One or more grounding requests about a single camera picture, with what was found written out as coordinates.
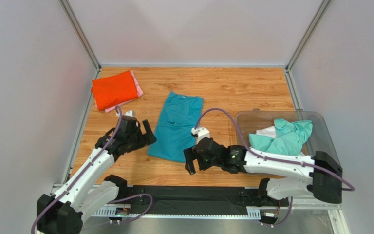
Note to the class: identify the left aluminium frame post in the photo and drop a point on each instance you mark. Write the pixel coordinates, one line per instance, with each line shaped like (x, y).
(69, 12)

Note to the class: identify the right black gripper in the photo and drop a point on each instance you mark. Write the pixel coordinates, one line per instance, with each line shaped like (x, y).
(194, 158)

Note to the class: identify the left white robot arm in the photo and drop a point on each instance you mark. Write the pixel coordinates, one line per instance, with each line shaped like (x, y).
(69, 207)

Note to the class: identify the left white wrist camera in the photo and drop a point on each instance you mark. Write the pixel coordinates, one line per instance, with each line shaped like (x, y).
(129, 114)

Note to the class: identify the teal blue t-shirt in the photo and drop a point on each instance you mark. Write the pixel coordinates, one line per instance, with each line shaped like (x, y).
(178, 116)

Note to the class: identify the white t-shirt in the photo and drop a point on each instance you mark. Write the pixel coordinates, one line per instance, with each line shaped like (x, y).
(269, 131)

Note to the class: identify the right aluminium frame post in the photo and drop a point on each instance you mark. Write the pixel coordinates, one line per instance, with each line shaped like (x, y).
(319, 14)

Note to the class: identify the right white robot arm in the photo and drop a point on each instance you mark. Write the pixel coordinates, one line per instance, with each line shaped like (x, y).
(325, 189)

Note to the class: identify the mint green t-shirt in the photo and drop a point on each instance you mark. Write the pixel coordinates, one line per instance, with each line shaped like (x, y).
(291, 136)

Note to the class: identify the aluminium frame post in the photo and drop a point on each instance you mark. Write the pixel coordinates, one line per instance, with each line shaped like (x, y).
(69, 12)
(319, 14)

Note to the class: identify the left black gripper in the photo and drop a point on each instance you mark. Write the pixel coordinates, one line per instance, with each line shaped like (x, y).
(149, 137)

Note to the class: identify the clear plastic bin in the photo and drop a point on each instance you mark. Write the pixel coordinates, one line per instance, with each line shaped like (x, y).
(318, 148)

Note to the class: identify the orange folded t-shirt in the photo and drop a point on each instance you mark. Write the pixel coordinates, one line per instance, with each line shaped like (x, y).
(109, 92)

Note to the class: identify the pink folded t-shirt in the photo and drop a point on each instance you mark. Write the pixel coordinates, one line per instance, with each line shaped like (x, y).
(138, 87)

